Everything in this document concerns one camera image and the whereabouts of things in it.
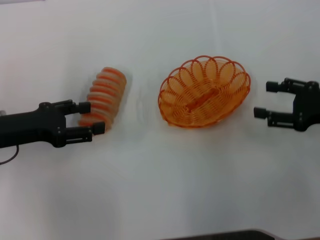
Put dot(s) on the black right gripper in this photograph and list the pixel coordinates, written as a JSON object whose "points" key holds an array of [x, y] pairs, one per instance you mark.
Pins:
{"points": [[308, 110]]}

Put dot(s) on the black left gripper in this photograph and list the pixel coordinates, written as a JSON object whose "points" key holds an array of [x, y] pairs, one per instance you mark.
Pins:
{"points": [[30, 127]]}

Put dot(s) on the orange striped shrimp toy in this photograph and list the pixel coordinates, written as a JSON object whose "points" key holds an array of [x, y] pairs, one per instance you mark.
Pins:
{"points": [[106, 96]]}

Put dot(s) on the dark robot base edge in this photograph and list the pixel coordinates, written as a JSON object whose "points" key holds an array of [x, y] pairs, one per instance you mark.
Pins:
{"points": [[225, 235]]}

